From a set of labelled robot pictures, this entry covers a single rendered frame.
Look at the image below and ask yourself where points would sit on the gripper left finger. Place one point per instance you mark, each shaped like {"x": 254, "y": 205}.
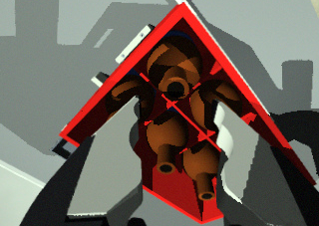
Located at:
{"x": 101, "y": 183}

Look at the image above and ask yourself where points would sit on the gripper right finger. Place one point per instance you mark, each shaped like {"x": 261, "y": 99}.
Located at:
{"x": 259, "y": 185}

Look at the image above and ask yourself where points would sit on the red crate with dividers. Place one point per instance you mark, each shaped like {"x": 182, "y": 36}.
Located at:
{"x": 177, "y": 189}

